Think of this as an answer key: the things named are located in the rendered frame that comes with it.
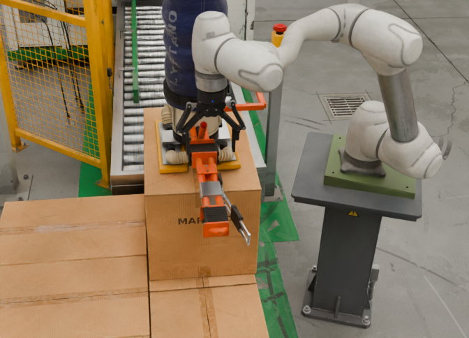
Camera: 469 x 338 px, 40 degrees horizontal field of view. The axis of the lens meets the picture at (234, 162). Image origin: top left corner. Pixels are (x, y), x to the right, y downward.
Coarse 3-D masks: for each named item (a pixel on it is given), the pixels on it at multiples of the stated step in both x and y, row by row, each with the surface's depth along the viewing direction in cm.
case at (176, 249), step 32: (160, 192) 216; (192, 192) 217; (224, 192) 218; (256, 192) 220; (160, 224) 222; (192, 224) 224; (256, 224) 228; (160, 256) 231; (192, 256) 233; (224, 256) 235; (256, 256) 236
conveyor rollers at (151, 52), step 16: (128, 16) 451; (144, 16) 452; (160, 16) 454; (128, 32) 429; (144, 32) 430; (160, 32) 431; (128, 48) 407; (144, 48) 408; (160, 48) 409; (128, 64) 392; (144, 64) 387; (160, 64) 388; (128, 80) 370; (144, 80) 371; (160, 80) 372; (128, 96) 355; (144, 96) 356; (160, 96) 357; (128, 112) 340; (128, 128) 326; (128, 144) 319; (128, 160) 304
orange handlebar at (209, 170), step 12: (228, 108) 236; (240, 108) 237; (252, 108) 238; (192, 132) 221; (204, 168) 202; (216, 168) 202; (204, 180) 198; (216, 180) 198; (204, 204) 188; (216, 204) 189; (216, 228) 179
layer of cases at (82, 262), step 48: (0, 240) 253; (48, 240) 254; (96, 240) 255; (144, 240) 256; (0, 288) 232; (48, 288) 232; (96, 288) 233; (144, 288) 234; (192, 288) 235; (240, 288) 235; (0, 336) 214; (48, 336) 214; (96, 336) 215; (144, 336) 216; (192, 336) 216; (240, 336) 217
